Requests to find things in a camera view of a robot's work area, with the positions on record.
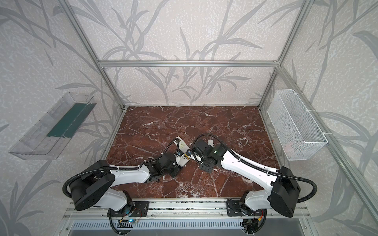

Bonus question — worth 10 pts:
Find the white battery cover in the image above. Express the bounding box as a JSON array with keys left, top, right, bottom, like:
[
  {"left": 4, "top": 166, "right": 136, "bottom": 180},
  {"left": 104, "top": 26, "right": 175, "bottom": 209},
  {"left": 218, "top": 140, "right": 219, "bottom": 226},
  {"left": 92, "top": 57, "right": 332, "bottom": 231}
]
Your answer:
[{"left": 207, "top": 140, "right": 215, "bottom": 147}]

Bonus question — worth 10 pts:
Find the white remote control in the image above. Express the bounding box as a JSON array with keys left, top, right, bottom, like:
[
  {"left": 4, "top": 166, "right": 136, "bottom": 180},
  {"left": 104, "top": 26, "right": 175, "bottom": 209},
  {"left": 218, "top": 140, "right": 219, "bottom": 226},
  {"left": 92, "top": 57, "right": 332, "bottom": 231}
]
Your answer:
[{"left": 176, "top": 153, "right": 194, "bottom": 167}]

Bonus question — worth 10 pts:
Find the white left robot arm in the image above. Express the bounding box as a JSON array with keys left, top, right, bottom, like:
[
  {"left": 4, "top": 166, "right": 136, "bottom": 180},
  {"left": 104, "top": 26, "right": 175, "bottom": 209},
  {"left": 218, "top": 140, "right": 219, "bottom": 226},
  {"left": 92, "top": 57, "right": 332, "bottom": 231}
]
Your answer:
[{"left": 63, "top": 152, "right": 187, "bottom": 215}]

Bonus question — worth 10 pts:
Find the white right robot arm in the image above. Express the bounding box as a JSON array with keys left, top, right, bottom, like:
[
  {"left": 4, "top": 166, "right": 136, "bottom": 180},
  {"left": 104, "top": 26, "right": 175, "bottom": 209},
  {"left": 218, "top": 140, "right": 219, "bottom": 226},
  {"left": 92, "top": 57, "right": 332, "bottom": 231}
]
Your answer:
[{"left": 193, "top": 140, "right": 300, "bottom": 218}]

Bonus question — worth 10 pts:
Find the white air conditioner remote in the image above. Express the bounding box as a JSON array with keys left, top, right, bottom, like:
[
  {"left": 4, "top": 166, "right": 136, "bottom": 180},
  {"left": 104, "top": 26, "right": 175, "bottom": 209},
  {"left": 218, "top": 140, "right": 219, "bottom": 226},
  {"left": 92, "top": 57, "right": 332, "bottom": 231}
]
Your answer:
[{"left": 174, "top": 137, "right": 190, "bottom": 153}]

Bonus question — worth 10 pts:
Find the pink object in basket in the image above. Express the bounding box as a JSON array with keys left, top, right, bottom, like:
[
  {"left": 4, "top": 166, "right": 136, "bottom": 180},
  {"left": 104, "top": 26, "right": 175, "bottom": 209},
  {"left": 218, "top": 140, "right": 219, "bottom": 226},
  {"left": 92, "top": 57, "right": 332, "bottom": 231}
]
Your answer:
[{"left": 283, "top": 142, "right": 295, "bottom": 157}]

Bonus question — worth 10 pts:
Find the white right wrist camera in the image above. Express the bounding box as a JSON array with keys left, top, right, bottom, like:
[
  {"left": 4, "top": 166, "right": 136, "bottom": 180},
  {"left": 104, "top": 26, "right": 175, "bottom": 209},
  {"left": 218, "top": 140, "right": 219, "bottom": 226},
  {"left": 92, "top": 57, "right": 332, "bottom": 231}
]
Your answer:
[{"left": 189, "top": 149, "right": 203, "bottom": 164}]

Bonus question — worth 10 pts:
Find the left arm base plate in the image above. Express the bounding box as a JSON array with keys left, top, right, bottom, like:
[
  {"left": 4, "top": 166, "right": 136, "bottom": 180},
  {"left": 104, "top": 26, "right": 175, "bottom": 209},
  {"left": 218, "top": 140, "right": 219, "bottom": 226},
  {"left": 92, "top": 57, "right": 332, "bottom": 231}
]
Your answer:
[{"left": 107, "top": 201, "right": 150, "bottom": 218}]

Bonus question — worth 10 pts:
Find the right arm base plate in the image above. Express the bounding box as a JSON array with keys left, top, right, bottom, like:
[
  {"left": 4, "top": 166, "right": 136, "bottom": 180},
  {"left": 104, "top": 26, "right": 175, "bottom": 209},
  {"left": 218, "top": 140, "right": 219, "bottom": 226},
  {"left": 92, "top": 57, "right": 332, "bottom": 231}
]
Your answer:
[{"left": 225, "top": 199, "right": 266, "bottom": 217}]

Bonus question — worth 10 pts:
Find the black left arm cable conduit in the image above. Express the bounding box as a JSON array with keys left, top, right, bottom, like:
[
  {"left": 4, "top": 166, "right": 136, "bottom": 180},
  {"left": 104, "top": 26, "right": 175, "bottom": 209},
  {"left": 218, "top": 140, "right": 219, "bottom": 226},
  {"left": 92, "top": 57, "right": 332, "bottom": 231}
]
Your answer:
[{"left": 61, "top": 137, "right": 181, "bottom": 199}]

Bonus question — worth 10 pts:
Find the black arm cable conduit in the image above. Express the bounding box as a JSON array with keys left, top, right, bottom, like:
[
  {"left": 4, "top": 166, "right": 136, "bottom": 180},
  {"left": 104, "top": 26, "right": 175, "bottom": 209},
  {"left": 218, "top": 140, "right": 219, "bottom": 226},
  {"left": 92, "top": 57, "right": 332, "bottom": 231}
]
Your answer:
[
  {"left": 191, "top": 133, "right": 318, "bottom": 204},
  {"left": 61, "top": 137, "right": 181, "bottom": 199}
]

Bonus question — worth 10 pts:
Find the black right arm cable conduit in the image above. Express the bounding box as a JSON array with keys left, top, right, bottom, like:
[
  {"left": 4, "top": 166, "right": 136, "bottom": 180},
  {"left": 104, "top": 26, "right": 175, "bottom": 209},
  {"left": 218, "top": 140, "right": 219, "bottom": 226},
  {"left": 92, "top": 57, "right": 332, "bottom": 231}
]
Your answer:
[{"left": 191, "top": 133, "right": 318, "bottom": 204}]

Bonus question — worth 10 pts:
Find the aluminium front rail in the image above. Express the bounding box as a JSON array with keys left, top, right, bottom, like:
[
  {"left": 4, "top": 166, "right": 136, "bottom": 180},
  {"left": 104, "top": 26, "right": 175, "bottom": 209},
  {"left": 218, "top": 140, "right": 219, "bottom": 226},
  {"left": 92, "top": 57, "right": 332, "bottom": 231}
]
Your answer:
[{"left": 60, "top": 198, "right": 312, "bottom": 220}]

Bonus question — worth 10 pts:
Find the clear plastic wall bin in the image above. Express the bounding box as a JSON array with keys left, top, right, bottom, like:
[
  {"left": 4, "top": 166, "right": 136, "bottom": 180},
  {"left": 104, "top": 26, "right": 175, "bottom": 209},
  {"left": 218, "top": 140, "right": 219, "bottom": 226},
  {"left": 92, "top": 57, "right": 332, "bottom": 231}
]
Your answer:
[{"left": 9, "top": 92, "right": 96, "bottom": 160}]

